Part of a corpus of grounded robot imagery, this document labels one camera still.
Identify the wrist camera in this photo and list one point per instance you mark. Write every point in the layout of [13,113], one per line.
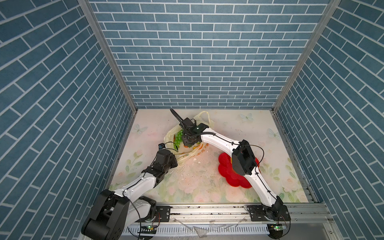
[188,124]
[162,146]

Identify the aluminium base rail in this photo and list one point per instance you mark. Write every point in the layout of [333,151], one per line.
[145,220]

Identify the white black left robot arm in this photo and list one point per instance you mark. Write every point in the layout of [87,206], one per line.
[132,192]

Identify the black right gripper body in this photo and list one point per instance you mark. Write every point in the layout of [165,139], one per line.
[186,139]

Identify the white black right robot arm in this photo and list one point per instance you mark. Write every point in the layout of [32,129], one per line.
[243,163]

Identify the aluminium corner post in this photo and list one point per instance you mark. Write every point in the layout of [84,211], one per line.
[318,30]
[95,26]

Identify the aluminium left corner post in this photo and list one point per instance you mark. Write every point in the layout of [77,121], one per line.
[95,26]

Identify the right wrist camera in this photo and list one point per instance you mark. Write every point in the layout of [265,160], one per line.
[188,124]

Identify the aluminium right corner post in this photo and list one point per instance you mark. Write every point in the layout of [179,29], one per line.
[318,30]

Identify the green fake grapes bunch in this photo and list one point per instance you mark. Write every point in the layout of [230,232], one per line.
[178,138]

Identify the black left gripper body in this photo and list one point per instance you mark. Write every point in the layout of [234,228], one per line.
[171,163]

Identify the red flower shaped plate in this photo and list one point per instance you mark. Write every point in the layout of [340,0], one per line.
[225,169]

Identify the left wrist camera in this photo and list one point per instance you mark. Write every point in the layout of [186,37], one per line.
[162,146]

